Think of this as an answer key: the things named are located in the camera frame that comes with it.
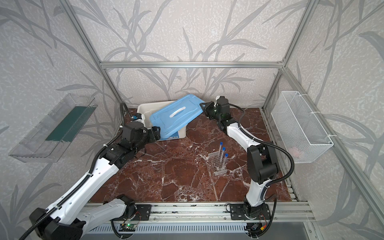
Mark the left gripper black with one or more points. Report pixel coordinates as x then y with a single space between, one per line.
154 133

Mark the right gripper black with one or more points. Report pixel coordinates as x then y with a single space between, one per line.
207 109

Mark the white plastic storage bin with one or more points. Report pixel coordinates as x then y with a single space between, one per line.
146 110

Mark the blue plastic bin lid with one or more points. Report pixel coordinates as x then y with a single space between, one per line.
176 115

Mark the clear acrylic test tube rack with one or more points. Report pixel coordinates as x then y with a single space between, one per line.
215 165

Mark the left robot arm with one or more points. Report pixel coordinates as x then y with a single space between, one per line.
63 219

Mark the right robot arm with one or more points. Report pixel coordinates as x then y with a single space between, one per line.
262 164

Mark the pink item in basket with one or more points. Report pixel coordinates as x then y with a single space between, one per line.
296 153

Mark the green circuit board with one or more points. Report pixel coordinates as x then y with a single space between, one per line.
128 227

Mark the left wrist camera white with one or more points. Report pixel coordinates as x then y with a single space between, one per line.
137 117

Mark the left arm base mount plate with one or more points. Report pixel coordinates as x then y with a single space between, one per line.
140 212

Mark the white wire mesh basket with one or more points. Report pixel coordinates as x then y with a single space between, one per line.
299 127

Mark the clear acrylic wall shelf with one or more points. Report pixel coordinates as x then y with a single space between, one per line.
47 142

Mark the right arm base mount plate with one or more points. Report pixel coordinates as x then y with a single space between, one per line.
240 212

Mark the aluminium front rail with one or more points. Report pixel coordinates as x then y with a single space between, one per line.
217 212

